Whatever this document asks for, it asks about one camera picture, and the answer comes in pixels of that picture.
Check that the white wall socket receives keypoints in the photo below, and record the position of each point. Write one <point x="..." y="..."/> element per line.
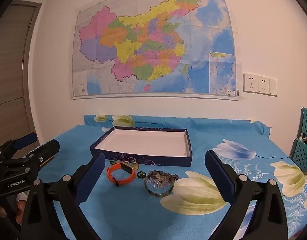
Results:
<point x="250" y="83"/>
<point x="263" y="85"/>

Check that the white wall switch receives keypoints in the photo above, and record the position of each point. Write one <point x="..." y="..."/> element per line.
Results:
<point x="273" y="87"/>

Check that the grey-brown door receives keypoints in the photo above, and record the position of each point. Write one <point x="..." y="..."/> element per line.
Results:
<point x="11" y="75"/>

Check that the white shallow tray box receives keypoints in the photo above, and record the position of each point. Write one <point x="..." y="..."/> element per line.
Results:
<point x="143" y="142"/>

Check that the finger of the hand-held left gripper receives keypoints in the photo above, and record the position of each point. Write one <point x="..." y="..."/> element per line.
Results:
<point x="26" y="140"/>
<point x="44" y="151"/>

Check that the yellow-green jade pendant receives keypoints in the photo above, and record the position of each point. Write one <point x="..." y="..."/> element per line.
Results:
<point x="136" y="165"/>

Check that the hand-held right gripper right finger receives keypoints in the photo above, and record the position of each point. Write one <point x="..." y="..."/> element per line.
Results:
<point x="216" y="171"/>

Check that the orange smart watch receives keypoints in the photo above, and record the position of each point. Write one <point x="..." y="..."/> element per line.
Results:
<point x="123" y="178"/>

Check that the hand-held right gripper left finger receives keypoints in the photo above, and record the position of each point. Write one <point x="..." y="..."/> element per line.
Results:
<point x="93" y="173"/>

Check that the green-brown jade bangle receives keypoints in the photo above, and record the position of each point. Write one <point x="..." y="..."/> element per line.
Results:
<point x="153" y="193"/>

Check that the colourful wall map poster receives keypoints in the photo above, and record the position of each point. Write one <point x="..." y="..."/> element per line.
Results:
<point x="153" y="45"/>

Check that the blue floral tablecloth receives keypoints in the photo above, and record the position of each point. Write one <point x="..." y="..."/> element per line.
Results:
<point x="243" y="140"/>

